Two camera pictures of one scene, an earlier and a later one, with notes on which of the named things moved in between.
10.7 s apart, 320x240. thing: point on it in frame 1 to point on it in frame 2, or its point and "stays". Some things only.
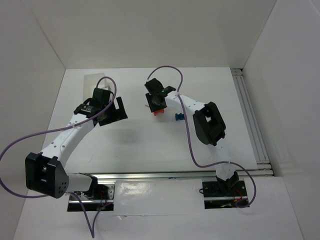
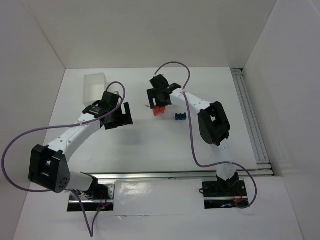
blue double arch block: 179,117 stays
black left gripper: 113,114 to 120,120
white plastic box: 90,83 stays
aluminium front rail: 196,176 stays
